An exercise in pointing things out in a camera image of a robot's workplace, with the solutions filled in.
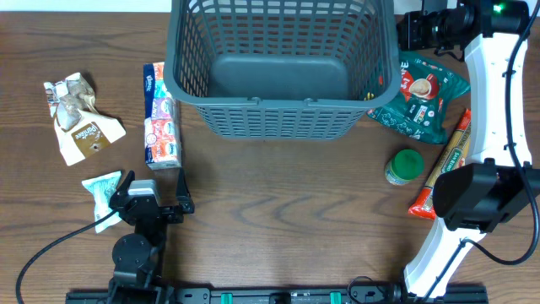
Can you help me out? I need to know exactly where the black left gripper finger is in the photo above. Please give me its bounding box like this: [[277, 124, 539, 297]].
[[109, 171, 135, 207], [175, 168, 195, 214]]

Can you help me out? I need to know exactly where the small teal white packet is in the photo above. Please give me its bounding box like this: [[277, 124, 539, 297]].
[[81, 171, 122, 221]]

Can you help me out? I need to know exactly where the beige Pantree snack bag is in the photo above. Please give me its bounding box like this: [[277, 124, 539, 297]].
[[43, 73, 126, 166]]

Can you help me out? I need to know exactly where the green Nescafe coffee bag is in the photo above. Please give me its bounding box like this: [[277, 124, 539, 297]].
[[367, 52, 470, 144]]

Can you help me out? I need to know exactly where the Kleenex tissue multipack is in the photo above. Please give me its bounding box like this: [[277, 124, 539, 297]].
[[143, 62, 182, 170]]

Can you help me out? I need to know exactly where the San Remo spaghetti packet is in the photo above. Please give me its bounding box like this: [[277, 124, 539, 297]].
[[408, 109, 471, 220]]

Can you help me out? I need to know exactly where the green lid jar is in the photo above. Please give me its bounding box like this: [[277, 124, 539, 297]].
[[384, 149, 424, 186]]

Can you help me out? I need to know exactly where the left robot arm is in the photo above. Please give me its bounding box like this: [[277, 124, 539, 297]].
[[106, 169, 195, 304]]

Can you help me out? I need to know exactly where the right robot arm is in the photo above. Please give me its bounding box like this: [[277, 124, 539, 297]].
[[395, 0, 539, 303]]

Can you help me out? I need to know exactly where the grey plastic basket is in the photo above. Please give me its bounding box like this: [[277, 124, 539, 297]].
[[164, 0, 401, 140]]

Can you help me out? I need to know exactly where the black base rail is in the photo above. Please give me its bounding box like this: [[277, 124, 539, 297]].
[[65, 283, 489, 304]]

